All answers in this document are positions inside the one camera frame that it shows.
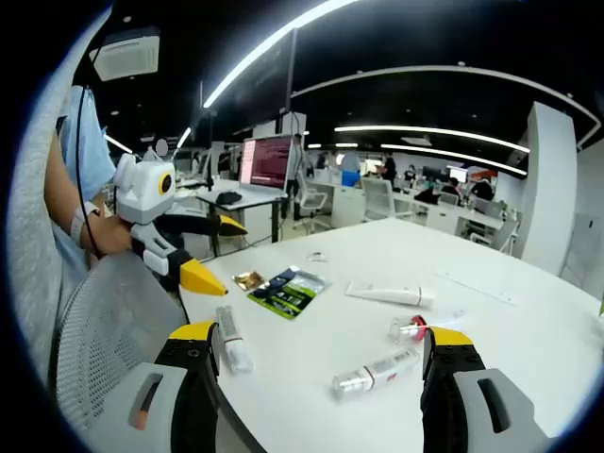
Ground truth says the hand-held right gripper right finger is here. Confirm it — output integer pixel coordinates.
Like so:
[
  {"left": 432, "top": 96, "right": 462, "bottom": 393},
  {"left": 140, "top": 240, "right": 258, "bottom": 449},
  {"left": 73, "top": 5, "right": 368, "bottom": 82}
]
[{"left": 419, "top": 325, "right": 556, "bottom": 453}]

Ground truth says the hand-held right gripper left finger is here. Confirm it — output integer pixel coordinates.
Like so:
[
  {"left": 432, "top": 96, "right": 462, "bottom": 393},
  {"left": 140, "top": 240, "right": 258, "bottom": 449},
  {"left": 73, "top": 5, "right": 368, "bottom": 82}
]
[{"left": 87, "top": 319, "right": 223, "bottom": 453}]

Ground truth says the red-collared skincare bottle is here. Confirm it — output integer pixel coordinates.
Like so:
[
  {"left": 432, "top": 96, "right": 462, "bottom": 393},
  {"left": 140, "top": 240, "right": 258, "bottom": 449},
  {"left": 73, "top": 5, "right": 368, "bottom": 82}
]
[{"left": 389, "top": 314, "right": 430, "bottom": 345}]

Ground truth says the gold foil skincare sachet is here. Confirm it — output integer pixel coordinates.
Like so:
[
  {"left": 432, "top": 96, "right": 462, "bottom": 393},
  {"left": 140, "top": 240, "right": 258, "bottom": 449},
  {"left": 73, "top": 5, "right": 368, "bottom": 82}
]
[{"left": 230, "top": 270, "right": 266, "bottom": 292}]

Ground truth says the white skincare tube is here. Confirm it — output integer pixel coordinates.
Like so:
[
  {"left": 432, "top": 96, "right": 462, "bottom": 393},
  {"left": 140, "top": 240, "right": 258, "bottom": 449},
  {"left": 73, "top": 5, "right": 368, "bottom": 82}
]
[{"left": 345, "top": 280, "right": 436, "bottom": 309}]

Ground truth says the green black skincare sachet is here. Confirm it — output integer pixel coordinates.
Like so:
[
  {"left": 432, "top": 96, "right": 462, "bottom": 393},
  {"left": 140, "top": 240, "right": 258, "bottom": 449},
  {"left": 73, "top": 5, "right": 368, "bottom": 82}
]
[{"left": 246, "top": 265, "right": 331, "bottom": 321}]

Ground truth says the person's left hand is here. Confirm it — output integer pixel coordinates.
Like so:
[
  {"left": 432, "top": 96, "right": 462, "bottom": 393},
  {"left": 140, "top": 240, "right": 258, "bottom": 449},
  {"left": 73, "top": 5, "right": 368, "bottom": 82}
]
[{"left": 87, "top": 214, "right": 138, "bottom": 259}]

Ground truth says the black-legged desk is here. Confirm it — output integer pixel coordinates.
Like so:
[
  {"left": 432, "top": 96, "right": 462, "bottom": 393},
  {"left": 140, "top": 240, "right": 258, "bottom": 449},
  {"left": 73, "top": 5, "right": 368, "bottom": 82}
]
[{"left": 195, "top": 181, "right": 290, "bottom": 259}]

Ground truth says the white wristband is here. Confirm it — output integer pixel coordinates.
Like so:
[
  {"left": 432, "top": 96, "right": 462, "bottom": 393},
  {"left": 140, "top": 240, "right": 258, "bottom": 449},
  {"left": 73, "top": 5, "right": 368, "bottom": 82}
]
[{"left": 69, "top": 200, "right": 103, "bottom": 249}]

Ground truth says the black stand pole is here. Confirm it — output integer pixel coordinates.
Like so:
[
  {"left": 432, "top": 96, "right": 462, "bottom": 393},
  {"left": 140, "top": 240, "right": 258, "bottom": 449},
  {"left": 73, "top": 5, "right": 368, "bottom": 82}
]
[{"left": 197, "top": 79, "right": 219, "bottom": 193}]

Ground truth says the grey mesh office chair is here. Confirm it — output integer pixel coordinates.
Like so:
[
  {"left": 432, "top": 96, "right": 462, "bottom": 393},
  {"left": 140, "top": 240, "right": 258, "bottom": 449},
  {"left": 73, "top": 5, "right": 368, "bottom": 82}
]
[{"left": 49, "top": 252, "right": 190, "bottom": 430}]

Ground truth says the white office chair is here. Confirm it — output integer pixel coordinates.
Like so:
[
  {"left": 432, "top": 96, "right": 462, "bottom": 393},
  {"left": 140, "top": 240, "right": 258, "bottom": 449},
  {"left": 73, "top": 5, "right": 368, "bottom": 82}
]
[
  {"left": 361, "top": 176, "right": 414, "bottom": 223},
  {"left": 294, "top": 172, "right": 331, "bottom": 235}
]

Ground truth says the person in white shirt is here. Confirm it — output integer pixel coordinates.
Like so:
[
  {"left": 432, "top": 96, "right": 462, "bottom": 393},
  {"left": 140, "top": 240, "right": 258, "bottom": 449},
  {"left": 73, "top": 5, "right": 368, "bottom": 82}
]
[{"left": 7, "top": 13, "right": 114, "bottom": 378}]

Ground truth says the ceiling air conditioner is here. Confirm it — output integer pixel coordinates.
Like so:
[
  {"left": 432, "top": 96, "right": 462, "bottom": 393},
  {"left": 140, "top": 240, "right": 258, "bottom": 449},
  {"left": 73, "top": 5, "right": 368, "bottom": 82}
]
[{"left": 89, "top": 27, "right": 161, "bottom": 82}]

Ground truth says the row of white desks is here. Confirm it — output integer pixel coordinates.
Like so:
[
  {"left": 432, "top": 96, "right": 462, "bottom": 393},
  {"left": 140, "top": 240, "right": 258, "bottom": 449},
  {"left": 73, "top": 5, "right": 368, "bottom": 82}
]
[{"left": 306, "top": 174, "right": 523, "bottom": 246}]

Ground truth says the long ceiling light strip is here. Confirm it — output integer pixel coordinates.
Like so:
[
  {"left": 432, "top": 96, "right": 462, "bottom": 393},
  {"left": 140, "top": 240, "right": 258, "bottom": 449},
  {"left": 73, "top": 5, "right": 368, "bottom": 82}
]
[{"left": 201, "top": 0, "right": 362, "bottom": 109}]

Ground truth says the curved ceiling light strip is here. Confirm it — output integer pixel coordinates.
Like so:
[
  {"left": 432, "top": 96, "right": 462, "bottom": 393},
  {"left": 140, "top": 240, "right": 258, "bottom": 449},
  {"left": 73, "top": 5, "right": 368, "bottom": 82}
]
[
  {"left": 333, "top": 124, "right": 532, "bottom": 155},
  {"left": 380, "top": 143, "right": 529, "bottom": 176}
]

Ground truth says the black cable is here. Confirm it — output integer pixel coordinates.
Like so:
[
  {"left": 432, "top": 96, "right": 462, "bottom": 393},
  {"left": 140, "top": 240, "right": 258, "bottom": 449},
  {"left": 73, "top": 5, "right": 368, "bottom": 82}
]
[{"left": 75, "top": 84, "right": 103, "bottom": 259}]

